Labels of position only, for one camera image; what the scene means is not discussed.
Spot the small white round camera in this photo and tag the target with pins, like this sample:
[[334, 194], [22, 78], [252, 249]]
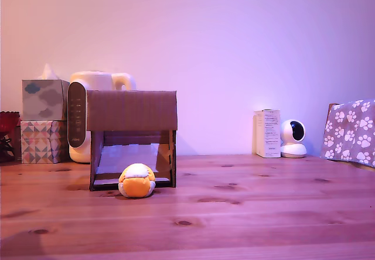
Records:
[[293, 151]]

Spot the cream kettle with brown panel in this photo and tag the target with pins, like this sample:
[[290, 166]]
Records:
[[96, 80]]

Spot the paw print blanket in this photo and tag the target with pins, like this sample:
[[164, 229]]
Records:
[[351, 131]]

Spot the cloud print tissue box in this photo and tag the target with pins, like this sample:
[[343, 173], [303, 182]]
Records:
[[44, 99]]

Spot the white tissue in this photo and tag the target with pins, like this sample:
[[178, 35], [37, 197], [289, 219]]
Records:
[[48, 72]]

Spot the triangle pattern tissue box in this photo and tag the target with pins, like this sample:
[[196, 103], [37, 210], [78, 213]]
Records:
[[38, 143]]

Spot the cardboard dice tower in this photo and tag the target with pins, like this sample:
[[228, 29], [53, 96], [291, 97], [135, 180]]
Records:
[[132, 110]]

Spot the orange and white footbag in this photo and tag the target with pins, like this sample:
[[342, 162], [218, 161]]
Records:
[[136, 184]]

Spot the white printed carton box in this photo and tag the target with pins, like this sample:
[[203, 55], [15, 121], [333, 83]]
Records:
[[271, 134]]

